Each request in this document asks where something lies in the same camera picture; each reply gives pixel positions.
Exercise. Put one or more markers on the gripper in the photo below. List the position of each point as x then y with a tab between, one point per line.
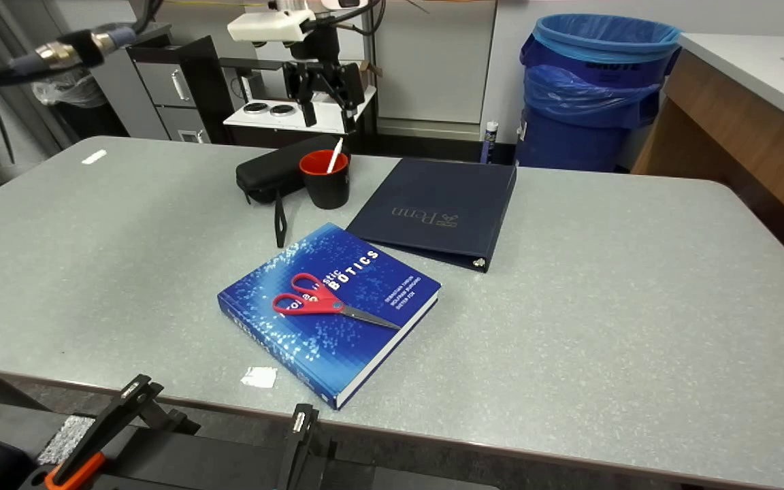
322	68

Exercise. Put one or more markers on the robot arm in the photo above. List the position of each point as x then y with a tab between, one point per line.
271	26

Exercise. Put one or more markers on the white pen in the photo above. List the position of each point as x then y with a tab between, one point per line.
334	156

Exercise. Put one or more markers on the black mug with red inside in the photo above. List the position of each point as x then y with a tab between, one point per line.
327	187

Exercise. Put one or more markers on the white toy stove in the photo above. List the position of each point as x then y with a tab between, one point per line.
327	112

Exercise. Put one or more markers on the grey cabinet with drawers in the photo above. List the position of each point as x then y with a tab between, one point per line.
167	95

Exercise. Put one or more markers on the small bottle with white cap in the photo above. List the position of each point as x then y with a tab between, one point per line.
491	139

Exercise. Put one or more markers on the blue hardcover book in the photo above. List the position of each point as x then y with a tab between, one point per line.
324	340

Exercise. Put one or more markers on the white tape piece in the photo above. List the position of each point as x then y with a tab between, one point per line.
94	157
260	377

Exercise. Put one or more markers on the blue trash bin with liner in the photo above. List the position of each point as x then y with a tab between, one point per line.
582	116

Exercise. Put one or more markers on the clear plastic bag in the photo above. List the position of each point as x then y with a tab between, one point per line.
69	88

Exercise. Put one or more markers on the wooden counter with white top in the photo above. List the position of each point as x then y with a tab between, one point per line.
739	122

